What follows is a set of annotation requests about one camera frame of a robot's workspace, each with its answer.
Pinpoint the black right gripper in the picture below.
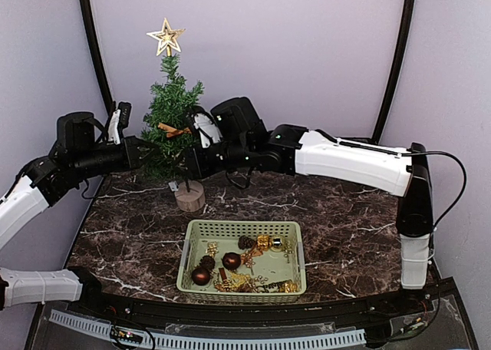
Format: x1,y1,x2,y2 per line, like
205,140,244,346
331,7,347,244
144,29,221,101
172,138,252,180

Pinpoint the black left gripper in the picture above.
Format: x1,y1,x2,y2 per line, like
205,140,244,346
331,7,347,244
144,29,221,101
71,134,159,180

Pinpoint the brown ribbon bow ornament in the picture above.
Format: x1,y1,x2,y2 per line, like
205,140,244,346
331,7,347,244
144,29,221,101
158,123,192,138

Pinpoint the silver wire fairy light string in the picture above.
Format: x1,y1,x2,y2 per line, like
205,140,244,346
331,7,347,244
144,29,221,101
167,150,185,193

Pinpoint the small green christmas tree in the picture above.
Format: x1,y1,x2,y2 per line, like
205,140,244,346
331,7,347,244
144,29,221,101
141,54,206,212

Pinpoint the gold star ornament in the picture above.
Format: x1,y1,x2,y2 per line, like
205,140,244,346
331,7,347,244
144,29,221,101
147,18,186,57

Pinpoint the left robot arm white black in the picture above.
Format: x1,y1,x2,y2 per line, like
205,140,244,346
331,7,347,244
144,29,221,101
1,102,154,316

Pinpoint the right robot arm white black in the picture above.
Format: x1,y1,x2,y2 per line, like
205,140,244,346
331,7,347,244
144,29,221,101
184,124,439,315

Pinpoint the pine cone ornament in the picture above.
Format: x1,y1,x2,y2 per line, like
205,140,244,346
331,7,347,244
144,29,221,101
199,255,216,272
238,236,256,250

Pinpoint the gold gift box ornament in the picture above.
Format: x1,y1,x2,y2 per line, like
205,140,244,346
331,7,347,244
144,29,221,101
278,280,299,293
256,235,270,252

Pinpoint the shiny gold ball ornament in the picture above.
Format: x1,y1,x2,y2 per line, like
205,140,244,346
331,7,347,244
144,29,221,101
269,235,285,252

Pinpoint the cream perforated plastic basket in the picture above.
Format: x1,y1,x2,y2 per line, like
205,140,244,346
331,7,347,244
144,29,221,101
176,220,307,304

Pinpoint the brown ball ornament middle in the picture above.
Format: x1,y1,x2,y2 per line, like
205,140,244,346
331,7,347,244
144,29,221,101
222,252,242,271

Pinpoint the brown ball ornament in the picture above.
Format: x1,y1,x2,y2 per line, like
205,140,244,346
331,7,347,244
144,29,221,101
222,252,242,271
191,266,211,286

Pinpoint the brown ball ornament front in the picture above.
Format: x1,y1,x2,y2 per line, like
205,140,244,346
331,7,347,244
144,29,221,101
191,266,211,286

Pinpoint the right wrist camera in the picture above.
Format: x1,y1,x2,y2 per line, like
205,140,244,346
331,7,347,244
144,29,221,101
191,106,222,148

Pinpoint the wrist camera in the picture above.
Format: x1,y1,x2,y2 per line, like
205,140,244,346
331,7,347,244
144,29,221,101
107,101,132,145
191,106,222,148

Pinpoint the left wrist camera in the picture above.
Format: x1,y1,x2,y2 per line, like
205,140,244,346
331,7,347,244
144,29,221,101
107,101,132,145

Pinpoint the black corner frame post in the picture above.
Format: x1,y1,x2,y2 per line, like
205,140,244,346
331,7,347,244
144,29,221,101
79,0,113,114

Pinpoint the white slotted cable duct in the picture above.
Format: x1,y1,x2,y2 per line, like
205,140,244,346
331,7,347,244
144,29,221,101
48,309,367,349

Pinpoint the black front table rail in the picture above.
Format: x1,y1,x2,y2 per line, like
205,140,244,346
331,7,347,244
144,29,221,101
68,291,436,328

